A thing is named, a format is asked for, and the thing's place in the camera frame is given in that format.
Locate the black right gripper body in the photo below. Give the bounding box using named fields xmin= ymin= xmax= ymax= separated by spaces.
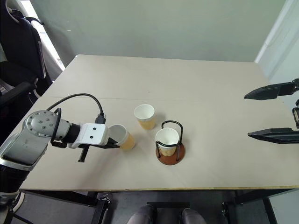
xmin=291 ymin=78 xmax=299 ymax=129

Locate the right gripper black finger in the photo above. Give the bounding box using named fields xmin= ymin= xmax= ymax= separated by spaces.
xmin=244 ymin=82 xmax=294 ymax=101
xmin=247 ymin=127 xmax=299 ymax=145

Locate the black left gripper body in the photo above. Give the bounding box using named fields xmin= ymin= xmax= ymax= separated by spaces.
xmin=78 ymin=142 xmax=111 ymax=163

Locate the brown ribbed paper cup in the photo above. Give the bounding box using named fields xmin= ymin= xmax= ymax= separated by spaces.
xmin=133 ymin=104 xmax=157 ymax=131
xmin=155 ymin=127 xmax=180 ymax=158
xmin=109 ymin=124 xmax=136 ymax=151

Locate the dark grey rounded shape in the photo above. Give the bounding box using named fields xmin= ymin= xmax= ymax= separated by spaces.
xmin=179 ymin=208 xmax=207 ymax=224
xmin=127 ymin=205 xmax=155 ymax=224

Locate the black office chair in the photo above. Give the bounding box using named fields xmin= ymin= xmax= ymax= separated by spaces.
xmin=0 ymin=0 xmax=54 ymax=112

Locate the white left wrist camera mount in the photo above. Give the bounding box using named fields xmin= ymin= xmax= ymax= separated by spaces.
xmin=67 ymin=123 xmax=109 ymax=149

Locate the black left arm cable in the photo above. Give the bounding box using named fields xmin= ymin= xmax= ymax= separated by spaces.
xmin=46 ymin=93 xmax=107 ymax=144

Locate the black wire cup holder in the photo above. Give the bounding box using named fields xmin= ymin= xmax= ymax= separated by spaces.
xmin=155 ymin=120 xmax=186 ymax=166

